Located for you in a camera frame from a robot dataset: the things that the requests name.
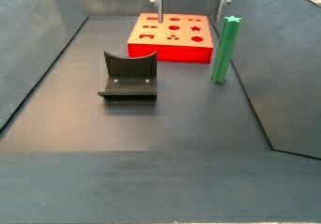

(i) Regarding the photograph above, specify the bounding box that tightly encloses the green star-shaped peg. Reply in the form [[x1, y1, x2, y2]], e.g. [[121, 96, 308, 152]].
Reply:
[[212, 16, 242, 83]]

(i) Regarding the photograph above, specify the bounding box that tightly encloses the red shape-sorting board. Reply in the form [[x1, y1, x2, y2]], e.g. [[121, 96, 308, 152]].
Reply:
[[127, 13, 213, 64]]

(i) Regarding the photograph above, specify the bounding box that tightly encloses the black curved bracket stand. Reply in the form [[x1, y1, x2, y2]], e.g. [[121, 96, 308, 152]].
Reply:
[[98, 52, 158, 98]]

